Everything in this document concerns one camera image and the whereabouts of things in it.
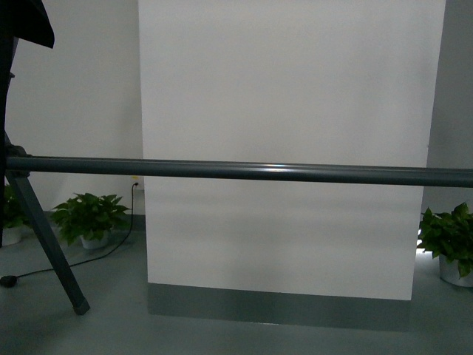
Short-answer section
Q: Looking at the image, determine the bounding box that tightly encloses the potted green plant right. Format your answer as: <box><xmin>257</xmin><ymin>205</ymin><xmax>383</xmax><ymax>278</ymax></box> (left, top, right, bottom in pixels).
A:
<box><xmin>418</xmin><ymin>203</ymin><xmax>472</xmax><ymax>288</ymax></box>

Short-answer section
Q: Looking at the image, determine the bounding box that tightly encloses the potted green plant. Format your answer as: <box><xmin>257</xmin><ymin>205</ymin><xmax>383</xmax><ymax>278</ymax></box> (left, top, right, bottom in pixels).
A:
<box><xmin>51</xmin><ymin>192</ymin><xmax>129</xmax><ymax>250</ymax></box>
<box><xmin>1</xmin><ymin>185</ymin><xmax>30</xmax><ymax>247</ymax></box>
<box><xmin>418</xmin><ymin>203</ymin><xmax>472</xmax><ymax>288</ymax></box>

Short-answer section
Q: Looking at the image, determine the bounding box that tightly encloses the grey clothes rack leg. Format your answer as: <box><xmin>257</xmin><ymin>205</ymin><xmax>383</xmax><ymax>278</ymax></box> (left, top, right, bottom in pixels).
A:
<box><xmin>6</xmin><ymin>168</ymin><xmax>90</xmax><ymax>315</ymax></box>

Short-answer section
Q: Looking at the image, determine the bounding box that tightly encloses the potted green plant far left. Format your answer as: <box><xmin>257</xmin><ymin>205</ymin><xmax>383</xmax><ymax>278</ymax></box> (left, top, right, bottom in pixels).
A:
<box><xmin>1</xmin><ymin>185</ymin><xmax>30</xmax><ymax>247</ymax></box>

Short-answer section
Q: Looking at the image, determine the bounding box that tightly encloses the black power cable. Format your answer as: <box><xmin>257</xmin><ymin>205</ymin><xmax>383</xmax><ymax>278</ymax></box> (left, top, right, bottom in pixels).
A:
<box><xmin>0</xmin><ymin>181</ymin><xmax>140</xmax><ymax>288</ymax></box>

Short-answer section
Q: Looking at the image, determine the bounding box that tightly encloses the grey clothes rack rail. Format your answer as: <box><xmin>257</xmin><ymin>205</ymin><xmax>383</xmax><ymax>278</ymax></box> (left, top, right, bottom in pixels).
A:
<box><xmin>6</xmin><ymin>156</ymin><xmax>472</xmax><ymax>188</ymax></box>

